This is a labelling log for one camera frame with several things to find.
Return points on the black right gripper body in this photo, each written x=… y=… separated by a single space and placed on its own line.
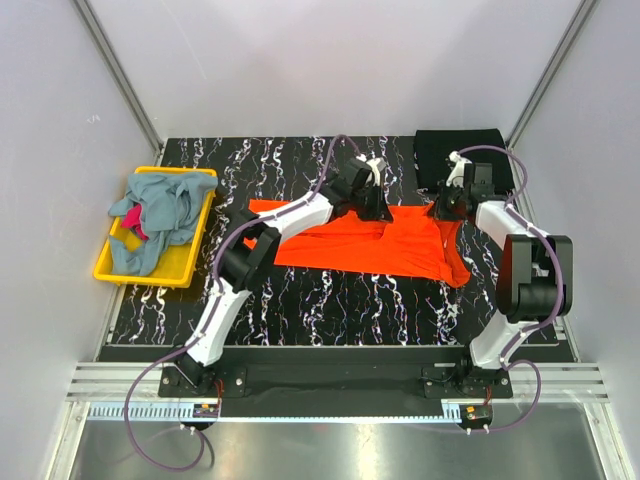
x=449 y=201

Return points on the pink crumpled garment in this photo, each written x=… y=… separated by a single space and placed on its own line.
x=132 y=222

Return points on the grey-blue crumpled t-shirt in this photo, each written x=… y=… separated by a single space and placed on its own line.
x=171 y=208

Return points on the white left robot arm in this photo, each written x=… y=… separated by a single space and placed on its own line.
x=247 y=255

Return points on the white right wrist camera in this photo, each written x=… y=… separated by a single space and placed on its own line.
x=476 y=178

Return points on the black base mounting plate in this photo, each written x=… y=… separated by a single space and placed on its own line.
x=383 y=378

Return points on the yellow plastic bin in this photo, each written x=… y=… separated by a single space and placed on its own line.
x=176 y=267

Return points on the aluminium frame rail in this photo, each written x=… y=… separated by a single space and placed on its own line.
x=235 y=412

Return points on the folded black t-shirt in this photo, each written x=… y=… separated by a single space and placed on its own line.
x=433 y=147

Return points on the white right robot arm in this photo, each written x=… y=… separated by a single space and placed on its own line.
x=534 y=284

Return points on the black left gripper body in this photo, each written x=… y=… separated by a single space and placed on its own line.
x=367 y=202

